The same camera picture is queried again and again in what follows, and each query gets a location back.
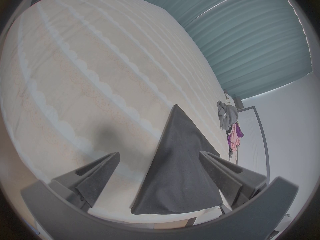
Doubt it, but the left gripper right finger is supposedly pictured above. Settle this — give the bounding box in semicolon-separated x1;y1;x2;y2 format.
199;151;267;211

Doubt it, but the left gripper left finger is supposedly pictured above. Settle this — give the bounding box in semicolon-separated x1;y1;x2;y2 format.
50;152;121;209

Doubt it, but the black T-shirt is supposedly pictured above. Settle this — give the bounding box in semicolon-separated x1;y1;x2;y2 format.
130;104;223;215

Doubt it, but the bed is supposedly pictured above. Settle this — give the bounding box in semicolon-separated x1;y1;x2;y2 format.
0;0;270;228

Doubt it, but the grey garment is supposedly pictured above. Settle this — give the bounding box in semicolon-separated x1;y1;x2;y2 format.
216;100;239;131

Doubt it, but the white printed pillow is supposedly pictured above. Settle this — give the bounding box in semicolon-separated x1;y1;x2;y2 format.
223;91;236;106

